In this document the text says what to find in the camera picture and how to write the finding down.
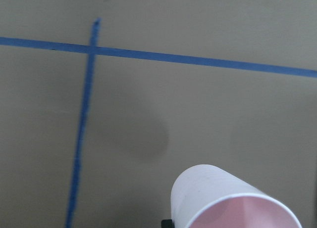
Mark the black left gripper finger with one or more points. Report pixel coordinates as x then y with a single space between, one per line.
167 223

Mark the pink plastic cup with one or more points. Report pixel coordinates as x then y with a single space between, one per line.
205 196

